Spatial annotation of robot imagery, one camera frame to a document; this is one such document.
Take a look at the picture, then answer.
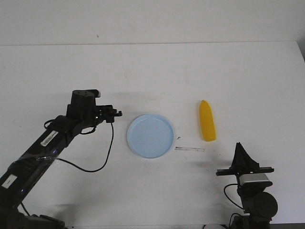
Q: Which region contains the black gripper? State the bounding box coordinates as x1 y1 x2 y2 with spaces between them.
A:
216 142 274 183
95 104 122 123

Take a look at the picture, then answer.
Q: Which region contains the light blue round plate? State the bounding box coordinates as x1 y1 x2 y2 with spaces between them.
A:
127 114 174 158

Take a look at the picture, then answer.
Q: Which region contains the yellow corn cob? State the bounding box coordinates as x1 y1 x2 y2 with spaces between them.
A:
199 100 216 142

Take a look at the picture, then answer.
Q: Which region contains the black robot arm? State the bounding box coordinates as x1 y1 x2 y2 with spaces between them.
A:
0 89 122 229
216 142 278 229

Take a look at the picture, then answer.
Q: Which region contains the clear tape strip on table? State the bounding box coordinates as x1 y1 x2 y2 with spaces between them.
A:
175 146 205 152

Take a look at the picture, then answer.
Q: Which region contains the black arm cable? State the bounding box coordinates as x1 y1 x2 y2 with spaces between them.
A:
223 183 246 212
56 121 114 173

